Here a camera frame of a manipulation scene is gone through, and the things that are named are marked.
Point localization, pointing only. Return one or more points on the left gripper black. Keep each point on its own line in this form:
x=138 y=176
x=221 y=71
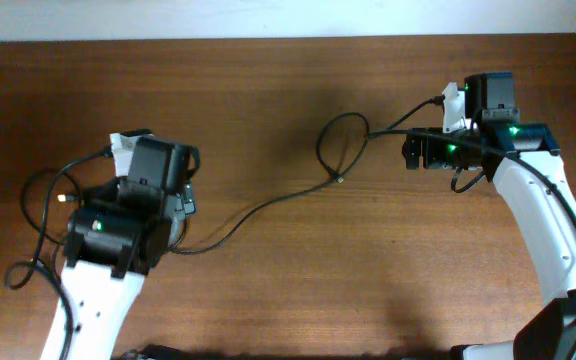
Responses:
x=189 y=205

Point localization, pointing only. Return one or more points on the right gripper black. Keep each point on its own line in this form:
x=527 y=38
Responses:
x=430 y=158

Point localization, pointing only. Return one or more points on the left arm base part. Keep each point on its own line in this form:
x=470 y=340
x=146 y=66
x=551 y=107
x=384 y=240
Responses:
x=153 y=352

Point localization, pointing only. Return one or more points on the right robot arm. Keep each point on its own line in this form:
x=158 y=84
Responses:
x=482 y=132

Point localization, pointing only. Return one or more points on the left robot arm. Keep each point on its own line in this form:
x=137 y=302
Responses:
x=116 y=237

